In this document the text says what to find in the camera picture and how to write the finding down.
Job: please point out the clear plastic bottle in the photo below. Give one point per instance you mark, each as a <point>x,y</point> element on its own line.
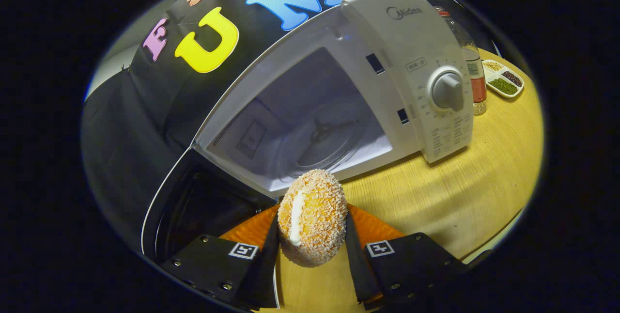
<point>472,61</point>

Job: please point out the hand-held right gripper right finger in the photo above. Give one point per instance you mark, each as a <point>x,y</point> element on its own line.
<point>361,274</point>

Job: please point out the white divided bean dish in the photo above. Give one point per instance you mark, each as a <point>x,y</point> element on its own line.
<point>503,80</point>

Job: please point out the glass turntable plate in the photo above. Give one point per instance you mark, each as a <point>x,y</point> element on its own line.
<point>339,133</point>

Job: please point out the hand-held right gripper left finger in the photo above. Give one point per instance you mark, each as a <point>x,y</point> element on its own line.
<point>264,279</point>

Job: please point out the white microwave oven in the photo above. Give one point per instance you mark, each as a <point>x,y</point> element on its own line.
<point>411,41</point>

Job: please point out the sesame-coated bread bun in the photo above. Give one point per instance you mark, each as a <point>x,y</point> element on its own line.
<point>315,216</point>

